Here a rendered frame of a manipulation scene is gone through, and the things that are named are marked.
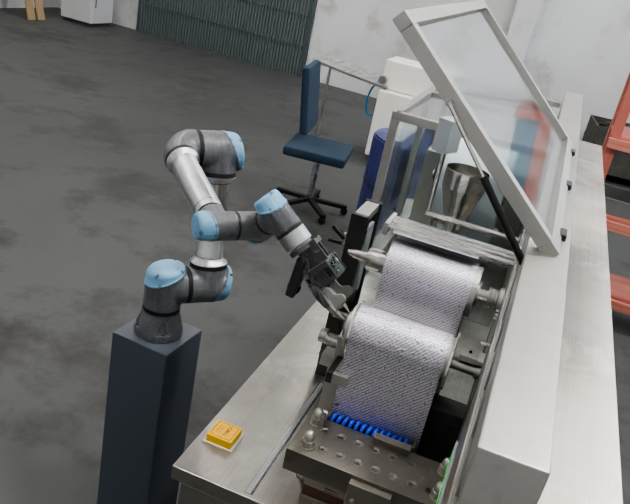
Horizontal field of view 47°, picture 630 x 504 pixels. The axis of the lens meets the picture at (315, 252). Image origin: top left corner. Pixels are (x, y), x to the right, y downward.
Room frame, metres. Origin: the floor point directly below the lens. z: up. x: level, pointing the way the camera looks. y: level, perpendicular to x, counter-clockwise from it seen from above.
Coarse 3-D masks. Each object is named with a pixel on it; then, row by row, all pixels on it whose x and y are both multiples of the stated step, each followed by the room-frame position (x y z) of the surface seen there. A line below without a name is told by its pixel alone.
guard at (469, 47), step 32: (448, 32) 1.74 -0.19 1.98; (480, 32) 2.14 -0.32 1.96; (448, 64) 1.54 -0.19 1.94; (480, 64) 1.85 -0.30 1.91; (512, 64) 2.32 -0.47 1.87; (480, 96) 1.63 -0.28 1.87; (512, 96) 1.98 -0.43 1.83; (512, 128) 1.72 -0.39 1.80; (544, 128) 2.14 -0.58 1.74; (512, 160) 1.52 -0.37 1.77; (544, 160) 1.84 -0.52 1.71; (544, 192) 1.61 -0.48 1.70
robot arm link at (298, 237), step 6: (300, 228) 1.66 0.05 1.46; (288, 234) 1.65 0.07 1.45; (294, 234) 1.65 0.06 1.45; (300, 234) 1.65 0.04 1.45; (306, 234) 1.66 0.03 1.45; (282, 240) 1.65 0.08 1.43; (288, 240) 1.64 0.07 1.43; (294, 240) 1.64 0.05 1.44; (300, 240) 1.65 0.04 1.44; (306, 240) 1.65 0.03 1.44; (288, 246) 1.64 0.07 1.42; (294, 246) 1.64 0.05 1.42; (300, 246) 1.65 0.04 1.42; (288, 252) 1.65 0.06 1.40
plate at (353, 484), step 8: (352, 480) 1.33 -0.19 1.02; (352, 488) 1.31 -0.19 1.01; (360, 488) 1.31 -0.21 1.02; (368, 488) 1.31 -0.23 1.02; (376, 488) 1.32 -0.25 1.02; (352, 496) 1.31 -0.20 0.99; (360, 496) 1.31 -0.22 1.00; (368, 496) 1.30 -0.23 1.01; (376, 496) 1.30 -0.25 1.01; (384, 496) 1.30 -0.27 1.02
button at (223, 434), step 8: (216, 424) 1.54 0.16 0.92; (224, 424) 1.55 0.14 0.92; (208, 432) 1.51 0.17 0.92; (216, 432) 1.51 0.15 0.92; (224, 432) 1.52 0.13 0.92; (232, 432) 1.53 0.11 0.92; (240, 432) 1.54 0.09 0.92; (208, 440) 1.50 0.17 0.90; (216, 440) 1.49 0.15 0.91; (224, 440) 1.49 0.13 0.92; (232, 440) 1.50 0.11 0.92
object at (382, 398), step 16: (352, 368) 1.55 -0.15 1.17; (368, 368) 1.54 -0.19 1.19; (384, 368) 1.53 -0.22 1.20; (352, 384) 1.55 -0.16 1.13; (368, 384) 1.54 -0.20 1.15; (384, 384) 1.53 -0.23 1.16; (400, 384) 1.52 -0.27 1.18; (416, 384) 1.51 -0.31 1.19; (336, 400) 1.55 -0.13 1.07; (352, 400) 1.54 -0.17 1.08; (368, 400) 1.53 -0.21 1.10; (384, 400) 1.52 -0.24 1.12; (400, 400) 1.51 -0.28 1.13; (416, 400) 1.50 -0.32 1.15; (352, 416) 1.54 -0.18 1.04; (368, 416) 1.53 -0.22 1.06; (384, 416) 1.52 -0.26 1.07; (400, 416) 1.51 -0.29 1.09; (416, 416) 1.50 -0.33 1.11; (400, 432) 1.51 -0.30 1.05; (416, 432) 1.50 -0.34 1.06
